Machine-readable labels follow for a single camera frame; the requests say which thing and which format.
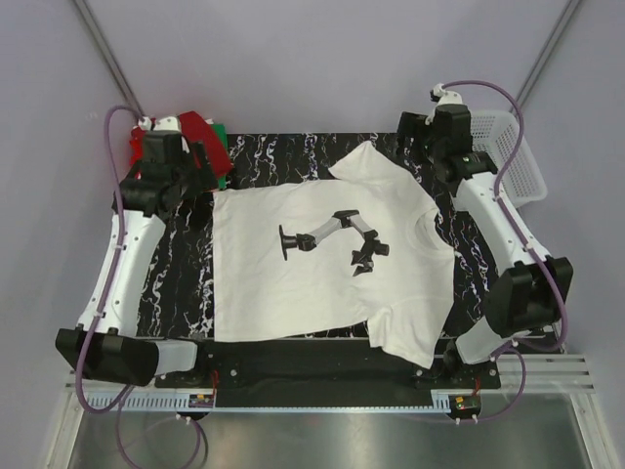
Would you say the grey slotted cable duct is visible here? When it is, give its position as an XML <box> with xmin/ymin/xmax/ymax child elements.
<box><xmin>85</xmin><ymin>390</ymin><xmax>453</xmax><ymax>414</ymax></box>

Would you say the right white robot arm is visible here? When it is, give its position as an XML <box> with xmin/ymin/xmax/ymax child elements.
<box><xmin>396</xmin><ymin>81</ymin><xmax>573</xmax><ymax>388</ymax></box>

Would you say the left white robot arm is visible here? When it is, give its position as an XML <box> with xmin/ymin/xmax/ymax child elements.
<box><xmin>56</xmin><ymin>113</ymin><xmax>212</xmax><ymax>387</ymax></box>

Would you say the white plastic basket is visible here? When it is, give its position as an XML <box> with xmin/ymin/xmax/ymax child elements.
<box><xmin>469</xmin><ymin>107</ymin><xmax>548</xmax><ymax>209</ymax></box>

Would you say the bright red folded t-shirt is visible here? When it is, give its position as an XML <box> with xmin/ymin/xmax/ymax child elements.
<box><xmin>129</xmin><ymin>126</ymin><xmax>146</xmax><ymax>166</ymax></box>

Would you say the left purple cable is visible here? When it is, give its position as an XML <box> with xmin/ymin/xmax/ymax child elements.
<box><xmin>75</xmin><ymin>105</ymin><xmax>210</xmax><ymax>468</ymax></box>

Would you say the green folded t-shirt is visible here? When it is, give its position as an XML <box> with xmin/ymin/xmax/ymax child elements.
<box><xmin>210</xmin><ymin>122</ymin><xmax>229</xmax><ymax>192</ymax></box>

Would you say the white printed t-shirt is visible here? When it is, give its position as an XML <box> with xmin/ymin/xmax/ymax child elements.
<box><xmin>213</xmin><ymin>142</ymin><xmax>455</xmax><ymax>367</ymax></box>

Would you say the dark red folded t-shirt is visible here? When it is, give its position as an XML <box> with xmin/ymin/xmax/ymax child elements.
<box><xmin>178</xmin><ymin>111</ymin><xmax>232</xmax><ymax>178</ymax></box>

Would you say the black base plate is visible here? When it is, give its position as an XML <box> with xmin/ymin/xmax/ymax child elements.
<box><xmin>156</xmin><ymin>338</ymin><xmax>501</xmax><ymax>403</ymax></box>

